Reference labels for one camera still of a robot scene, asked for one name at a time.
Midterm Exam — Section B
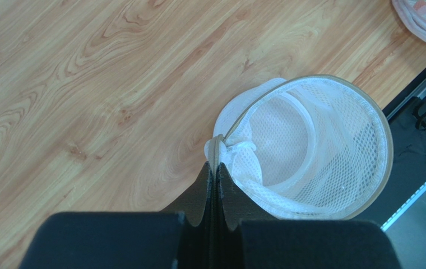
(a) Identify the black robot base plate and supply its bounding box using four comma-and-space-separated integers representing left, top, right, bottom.
351, 54, 426, 226

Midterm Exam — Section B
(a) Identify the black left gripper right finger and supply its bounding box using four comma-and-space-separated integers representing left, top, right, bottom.
216, 164, 401, 268

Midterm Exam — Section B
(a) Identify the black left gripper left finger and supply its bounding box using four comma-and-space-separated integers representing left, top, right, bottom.
20, 164, 211, 268

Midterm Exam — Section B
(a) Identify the white mesh laundry bag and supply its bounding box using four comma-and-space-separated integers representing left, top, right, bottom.
204, 75, 393, 220

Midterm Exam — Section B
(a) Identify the white slotted cable duct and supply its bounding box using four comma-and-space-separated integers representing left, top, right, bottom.
381, 182, 426, 231

